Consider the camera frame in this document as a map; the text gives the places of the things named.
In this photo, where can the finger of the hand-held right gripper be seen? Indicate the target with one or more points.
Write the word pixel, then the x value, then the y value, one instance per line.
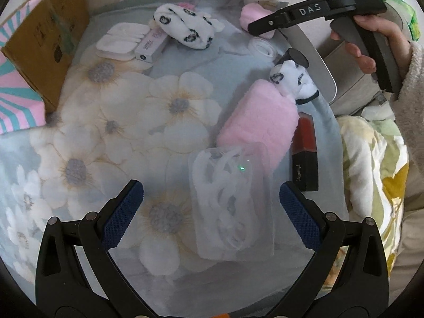
pixel 265 26

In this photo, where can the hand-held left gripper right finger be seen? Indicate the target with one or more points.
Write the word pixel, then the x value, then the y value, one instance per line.
pixel 298 212

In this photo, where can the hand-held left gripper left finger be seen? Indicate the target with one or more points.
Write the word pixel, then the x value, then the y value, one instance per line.
pixel 124 212

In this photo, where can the round pink fluffy pad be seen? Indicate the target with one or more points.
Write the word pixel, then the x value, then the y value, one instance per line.
pixel 252 15

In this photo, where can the clear tape roll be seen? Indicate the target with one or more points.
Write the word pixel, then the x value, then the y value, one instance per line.
pixel 261 51

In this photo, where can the black cylindrical container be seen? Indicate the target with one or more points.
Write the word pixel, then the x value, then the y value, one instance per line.
pixel 298 58

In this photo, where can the red and black lipstick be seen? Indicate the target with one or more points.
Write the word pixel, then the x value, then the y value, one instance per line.
pixel 304 159

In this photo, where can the white leopard print sock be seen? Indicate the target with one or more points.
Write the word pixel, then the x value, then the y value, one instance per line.
pixel 185 28

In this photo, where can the pink fluffy cloth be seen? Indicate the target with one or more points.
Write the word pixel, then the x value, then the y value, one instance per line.
pixel 258 122

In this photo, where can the small pink and white box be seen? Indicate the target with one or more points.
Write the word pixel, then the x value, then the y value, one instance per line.
pixel 150 46

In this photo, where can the white rounded square case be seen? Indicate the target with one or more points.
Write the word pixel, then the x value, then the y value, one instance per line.
pixel 116 41

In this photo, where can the cardboard box with striped flaps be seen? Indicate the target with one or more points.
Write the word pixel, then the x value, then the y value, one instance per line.
pixel 39 49

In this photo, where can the person's right forearm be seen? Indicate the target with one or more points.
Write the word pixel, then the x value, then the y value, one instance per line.
pixel 412 89

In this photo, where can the person's right hand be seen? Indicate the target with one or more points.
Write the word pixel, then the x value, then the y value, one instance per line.
pixel 394 34

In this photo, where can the clear plastic pouch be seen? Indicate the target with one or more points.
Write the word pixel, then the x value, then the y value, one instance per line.
pixel 263 238

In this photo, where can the green packet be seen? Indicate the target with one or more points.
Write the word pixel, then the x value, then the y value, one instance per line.
pixel 410 16

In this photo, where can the white spotted plush toy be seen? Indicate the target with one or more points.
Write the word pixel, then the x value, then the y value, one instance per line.
pixel 291 77

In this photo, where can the yellow green floral quilt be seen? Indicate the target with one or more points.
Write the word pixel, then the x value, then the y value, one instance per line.
pixel 374 172

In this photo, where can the floral blanket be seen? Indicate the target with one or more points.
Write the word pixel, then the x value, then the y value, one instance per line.
pixel 132 106

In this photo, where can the crumpled white tissue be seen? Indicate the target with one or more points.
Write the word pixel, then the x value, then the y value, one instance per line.
pixel 377 113

